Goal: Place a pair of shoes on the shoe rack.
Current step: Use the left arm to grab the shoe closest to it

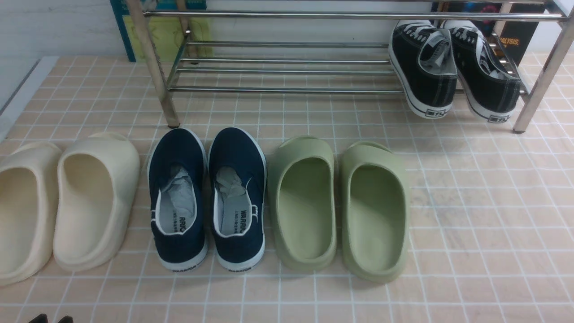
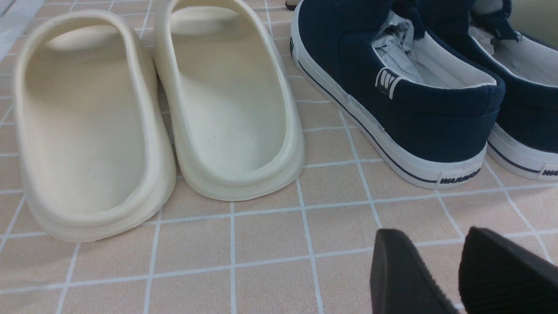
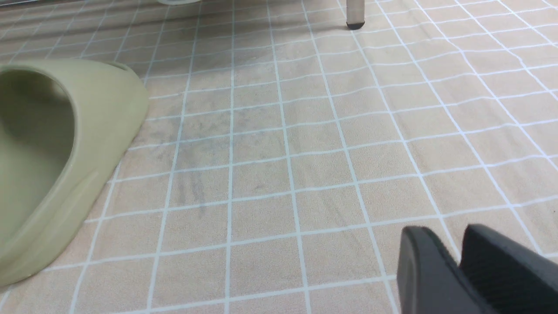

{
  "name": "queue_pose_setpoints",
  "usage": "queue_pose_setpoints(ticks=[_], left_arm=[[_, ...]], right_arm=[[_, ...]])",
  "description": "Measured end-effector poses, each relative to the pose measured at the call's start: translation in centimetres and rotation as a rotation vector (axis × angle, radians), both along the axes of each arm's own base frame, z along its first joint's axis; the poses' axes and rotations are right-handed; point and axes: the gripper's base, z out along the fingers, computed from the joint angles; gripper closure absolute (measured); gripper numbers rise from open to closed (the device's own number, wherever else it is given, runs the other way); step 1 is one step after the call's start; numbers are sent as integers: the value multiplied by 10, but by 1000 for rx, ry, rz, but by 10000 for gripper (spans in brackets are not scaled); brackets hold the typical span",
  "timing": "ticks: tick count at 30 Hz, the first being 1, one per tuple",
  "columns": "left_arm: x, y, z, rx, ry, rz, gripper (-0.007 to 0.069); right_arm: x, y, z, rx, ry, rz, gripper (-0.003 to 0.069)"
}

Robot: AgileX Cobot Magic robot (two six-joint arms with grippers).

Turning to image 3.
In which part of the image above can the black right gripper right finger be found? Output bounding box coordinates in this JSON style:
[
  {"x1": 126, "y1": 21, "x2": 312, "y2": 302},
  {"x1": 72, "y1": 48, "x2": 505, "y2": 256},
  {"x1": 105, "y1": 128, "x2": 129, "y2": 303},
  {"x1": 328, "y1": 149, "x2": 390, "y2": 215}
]
[{"x1": 460, "y1": 223, "x2": 558, "y2": 314}]

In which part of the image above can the green right slipper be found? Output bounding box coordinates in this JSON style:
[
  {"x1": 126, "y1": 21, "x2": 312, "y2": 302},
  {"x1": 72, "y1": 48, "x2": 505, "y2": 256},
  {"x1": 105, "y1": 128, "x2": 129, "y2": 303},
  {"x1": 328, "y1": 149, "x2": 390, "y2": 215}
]
[{"x1": 0, "y1": 59, "x2": 149, "y2": 287}]

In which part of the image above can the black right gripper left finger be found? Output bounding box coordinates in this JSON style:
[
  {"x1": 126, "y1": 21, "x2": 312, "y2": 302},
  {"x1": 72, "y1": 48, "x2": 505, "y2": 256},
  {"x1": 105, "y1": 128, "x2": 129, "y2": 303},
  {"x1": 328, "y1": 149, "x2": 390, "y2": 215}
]
[{"x1": 397, "y1": 226, "x2": 496, "y2": 314}]

